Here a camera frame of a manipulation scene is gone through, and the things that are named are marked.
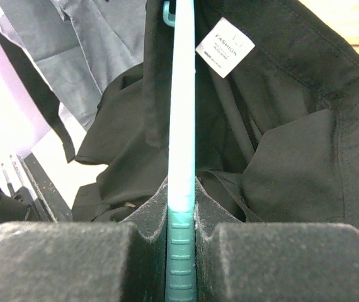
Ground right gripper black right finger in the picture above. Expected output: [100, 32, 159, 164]
[195, 184, 359, 301]

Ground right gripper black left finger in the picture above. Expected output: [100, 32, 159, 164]
[0, 183, 168, 301]

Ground teal plastic hanger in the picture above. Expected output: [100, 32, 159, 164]
[163, 1, 197, 301]

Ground black shirt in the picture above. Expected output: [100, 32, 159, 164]
[72, 1, 359, 229]

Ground grey hanging shirt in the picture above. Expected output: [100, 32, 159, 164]
[0, 0, 145, 130]

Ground black hanging garment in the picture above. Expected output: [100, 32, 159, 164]
[0, 31, 76, 163]

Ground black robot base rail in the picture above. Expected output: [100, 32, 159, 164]
[0, 155, 72, 224]

